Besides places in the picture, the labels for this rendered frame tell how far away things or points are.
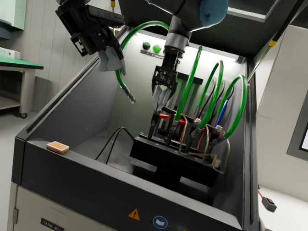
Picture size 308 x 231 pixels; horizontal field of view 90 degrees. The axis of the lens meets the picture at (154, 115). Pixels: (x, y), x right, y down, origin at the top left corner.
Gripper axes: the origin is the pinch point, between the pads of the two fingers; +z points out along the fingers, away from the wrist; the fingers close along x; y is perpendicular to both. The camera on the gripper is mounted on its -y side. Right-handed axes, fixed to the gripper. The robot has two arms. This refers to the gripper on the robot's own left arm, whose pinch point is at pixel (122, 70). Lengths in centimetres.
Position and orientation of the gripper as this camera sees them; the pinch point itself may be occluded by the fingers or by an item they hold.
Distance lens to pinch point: 52.0
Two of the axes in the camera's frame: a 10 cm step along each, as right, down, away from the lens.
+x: 7.0, 1.5, -7.0
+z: 3.9, 7.4, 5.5
